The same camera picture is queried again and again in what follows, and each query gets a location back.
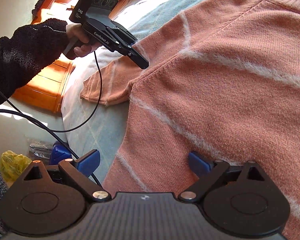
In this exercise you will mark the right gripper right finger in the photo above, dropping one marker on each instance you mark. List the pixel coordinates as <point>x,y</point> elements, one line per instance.
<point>241,201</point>

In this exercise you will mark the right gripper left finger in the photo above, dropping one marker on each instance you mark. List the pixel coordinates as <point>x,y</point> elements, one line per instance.
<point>46,200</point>

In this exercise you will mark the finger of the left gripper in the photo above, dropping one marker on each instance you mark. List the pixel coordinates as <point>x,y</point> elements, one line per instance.
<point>123,42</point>

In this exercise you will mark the orange knit sweater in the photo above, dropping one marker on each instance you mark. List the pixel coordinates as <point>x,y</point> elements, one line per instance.
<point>223,80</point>

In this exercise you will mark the black fleece sleeve forearm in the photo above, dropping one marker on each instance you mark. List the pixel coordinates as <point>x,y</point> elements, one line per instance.
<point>30,49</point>

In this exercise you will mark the person's left hand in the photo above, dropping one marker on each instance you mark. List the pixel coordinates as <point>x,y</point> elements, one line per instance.
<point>76,30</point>

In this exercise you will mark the yellow plastic bag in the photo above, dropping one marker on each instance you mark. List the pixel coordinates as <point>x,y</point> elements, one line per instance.
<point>12,165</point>

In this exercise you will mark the silver foil package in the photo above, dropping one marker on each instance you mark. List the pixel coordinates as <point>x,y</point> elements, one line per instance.
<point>38,148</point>

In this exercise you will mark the blue plastic crate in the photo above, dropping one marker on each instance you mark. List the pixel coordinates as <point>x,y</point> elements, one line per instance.
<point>59,153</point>

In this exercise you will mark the blue plaid bed sheet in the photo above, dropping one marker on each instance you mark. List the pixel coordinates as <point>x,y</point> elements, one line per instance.
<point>105,127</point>

